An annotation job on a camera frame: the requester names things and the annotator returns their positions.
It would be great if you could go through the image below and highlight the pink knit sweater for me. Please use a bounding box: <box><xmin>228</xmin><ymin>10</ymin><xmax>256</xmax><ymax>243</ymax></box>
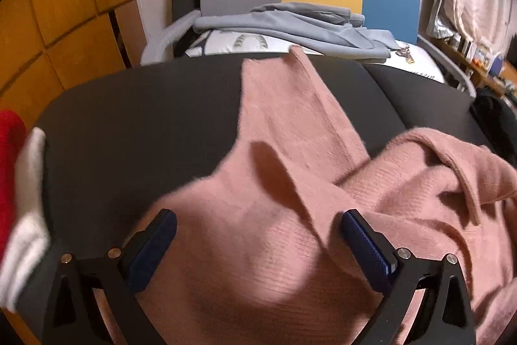
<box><xmin>137</xmin><ymin>47</ymin><xmax>516</xmax><ymax>344</ymax></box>

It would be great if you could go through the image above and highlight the red and white cloth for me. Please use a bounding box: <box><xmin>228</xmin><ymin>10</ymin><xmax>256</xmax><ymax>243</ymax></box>
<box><xmin>1</xmin><ymin>109</ymin><xmax>50</xmax><ymax>313</ymax></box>

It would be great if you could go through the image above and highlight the black garment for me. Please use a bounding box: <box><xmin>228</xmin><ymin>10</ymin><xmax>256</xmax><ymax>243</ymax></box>
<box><xmin>470</xmin><ymin>88</ymin><xmax>517</xmax><ymax>167</ymax></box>

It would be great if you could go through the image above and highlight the cluttered wooden desk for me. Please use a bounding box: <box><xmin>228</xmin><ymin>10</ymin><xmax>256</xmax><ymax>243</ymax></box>
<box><xmin>435</xmin><ymin>34</ymin><xmax>516</xmax><ymax>99</ymax></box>

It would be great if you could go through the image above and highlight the white patterned pillow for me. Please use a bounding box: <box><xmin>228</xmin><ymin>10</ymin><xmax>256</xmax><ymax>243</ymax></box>
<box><xmin>186</xmin><ymin>30</ymin><xmax>445</xmax><ymax>83</ymax></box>

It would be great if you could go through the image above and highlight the light blue grey garment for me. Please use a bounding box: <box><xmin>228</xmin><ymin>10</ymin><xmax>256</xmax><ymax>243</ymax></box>
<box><xmin>140</xmin><ymin>2</ymin><xmax>392</xmax><ymax>65</ymax></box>

